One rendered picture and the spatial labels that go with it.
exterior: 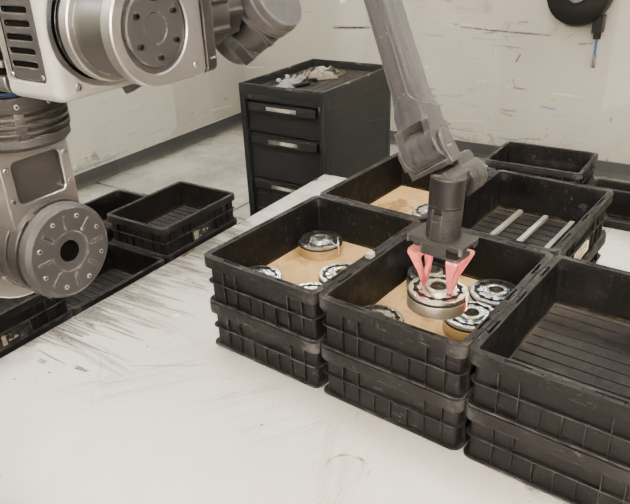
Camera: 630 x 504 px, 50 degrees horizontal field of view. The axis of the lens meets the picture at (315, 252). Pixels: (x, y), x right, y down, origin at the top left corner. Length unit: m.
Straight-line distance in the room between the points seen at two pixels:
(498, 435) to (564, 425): 0.12
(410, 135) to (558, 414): 0.48
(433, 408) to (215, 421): 0.41
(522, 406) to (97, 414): 0.79
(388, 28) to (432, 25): 3.68
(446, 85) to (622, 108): 1.14
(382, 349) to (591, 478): 0.38
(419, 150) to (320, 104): 1.80
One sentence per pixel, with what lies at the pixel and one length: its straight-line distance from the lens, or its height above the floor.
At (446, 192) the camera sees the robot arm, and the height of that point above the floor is 1.16.
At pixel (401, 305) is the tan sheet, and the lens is 1.39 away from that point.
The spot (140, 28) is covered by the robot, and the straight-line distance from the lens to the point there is 0.74.
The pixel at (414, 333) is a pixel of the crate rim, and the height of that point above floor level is 0.93.
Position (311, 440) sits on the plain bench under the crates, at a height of 0.70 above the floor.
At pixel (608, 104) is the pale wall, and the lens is 4.55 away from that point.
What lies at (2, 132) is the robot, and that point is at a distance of 0.95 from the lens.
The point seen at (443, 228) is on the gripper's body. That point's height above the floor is 1.09.
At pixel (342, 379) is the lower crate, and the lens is 1.30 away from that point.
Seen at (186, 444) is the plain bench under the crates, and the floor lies 0.70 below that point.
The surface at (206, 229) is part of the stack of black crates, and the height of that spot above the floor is 0.51.
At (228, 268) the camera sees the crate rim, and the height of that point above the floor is 0.92.
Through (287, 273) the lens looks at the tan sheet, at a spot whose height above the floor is 0.83.
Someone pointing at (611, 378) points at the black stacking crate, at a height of 0.83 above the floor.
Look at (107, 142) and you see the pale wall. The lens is 4.81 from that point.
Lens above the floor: 1.55
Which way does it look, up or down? 27 degrees down
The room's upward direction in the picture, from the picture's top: 2 degrees counter-clockwise
